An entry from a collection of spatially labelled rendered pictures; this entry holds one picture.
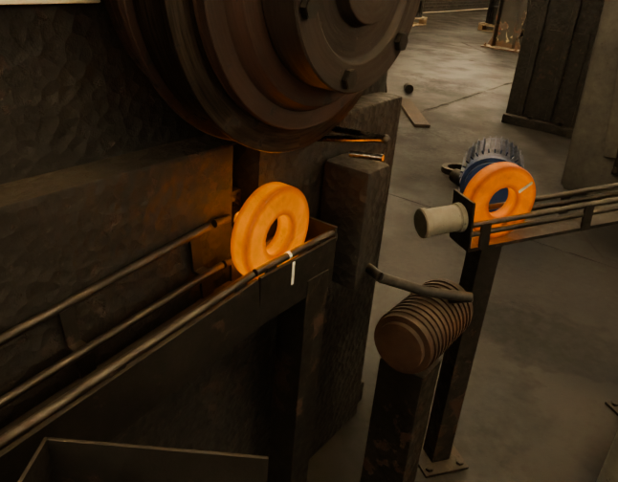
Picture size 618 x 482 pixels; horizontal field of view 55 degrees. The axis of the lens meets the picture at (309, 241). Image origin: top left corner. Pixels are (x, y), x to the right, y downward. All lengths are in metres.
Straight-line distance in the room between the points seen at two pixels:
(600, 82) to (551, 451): 2.21
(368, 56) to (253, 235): 0.29
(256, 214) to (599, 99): 2.82
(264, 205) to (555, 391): 1.33
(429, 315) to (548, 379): 0.91
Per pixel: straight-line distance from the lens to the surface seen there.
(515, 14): 9.67
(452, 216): 1.18
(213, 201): 0.88
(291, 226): 0.93
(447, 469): 1.60
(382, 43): 0.81
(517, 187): 1.25
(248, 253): 0.85
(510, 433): 1.77
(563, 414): 1.90
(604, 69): 3.48
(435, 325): 1.15
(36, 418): 0.70
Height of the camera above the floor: 1.13
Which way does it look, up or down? 26 degrees down
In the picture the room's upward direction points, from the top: 5 degrees clockwise
